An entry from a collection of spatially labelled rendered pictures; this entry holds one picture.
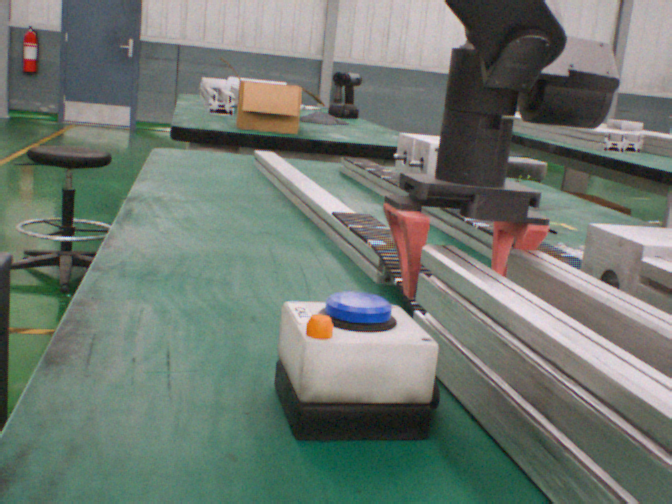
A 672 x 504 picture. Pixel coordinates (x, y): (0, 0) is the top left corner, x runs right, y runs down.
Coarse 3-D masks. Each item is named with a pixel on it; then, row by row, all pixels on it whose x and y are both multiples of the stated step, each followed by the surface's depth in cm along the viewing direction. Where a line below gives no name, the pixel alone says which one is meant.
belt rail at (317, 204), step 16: (256, 160) 175; (272, 160) 160; (272, 176) 151; (288, 176) 138; (304, 176) 140; (288, 192) 134; (304, 192) 122; (320, 192) 124; (304, 208) 121; (320, 208) 111; (336, 208) 110; (320, 224) 110; (336, 224) 102; (336, 240) 101; (352, 240) 94; (352, 256) 94; (368, 256) 88; (368, 272) 87; (384, 272) 84
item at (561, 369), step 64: (448, 256) 59; (512, 256) 64; (448, 320) 57; (512, 320) 48; (576, 320) 55; (640, 320) 48; (448, 384) 56; (512, 384) 47; (576, 384) 43; (640, 384) 36; (512, 448) 47; (576, 448) 42; (640, 448) 35
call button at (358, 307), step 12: (336, 300) 49; (348, 300) 49; (360, 300) 49; (372, 300) 50; (384, 300) 50; (336, 312) 48; (348, 312) 48; (360, 312) 48; (372, 312) 48; (384, 312) 49
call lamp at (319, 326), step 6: (312, 318) 46; (318, 318) 46; (324, 318) 46; (330, 318) 46; (312, 324) 46; (318, 324) 46; (324, 324) 46; (330, 324) 46; (306, 330) 46; (312, 330) 46; (318, 330) 46; (324, 330) 46; (330, 330) 46; (312, 336) 46; (318, 336) 46; (324, 336) 46; (330, 336) 46
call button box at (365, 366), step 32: (288, 320) 50; (288, 352) 50; (320, 352) 46; (352, 352) 46; (384, 352) 47; (416, 352) 47; (288, 384) 50; (320, 384) 46; (352, 384) 47; (384, 384) 47; (416, 384) 47; (288, 416) 49; (320, 416) 47; (352, 416) 47; (384, 416) 47; (416, 416) 48
